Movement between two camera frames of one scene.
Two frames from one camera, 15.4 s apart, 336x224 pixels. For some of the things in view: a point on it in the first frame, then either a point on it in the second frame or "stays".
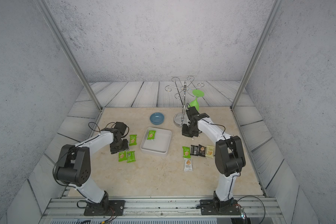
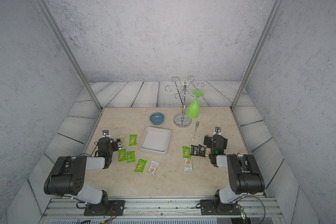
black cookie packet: (194, 150) stays
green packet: (151, 134) to (141, 165)
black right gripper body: (187, 129) to (210, 140)
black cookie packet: (202, 150) stays
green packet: (132, 140) stays
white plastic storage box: (156, 141) stays
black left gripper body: (123, 146) to (114, 147)
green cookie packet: (130, 156) stays
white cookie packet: (188, 166) stays
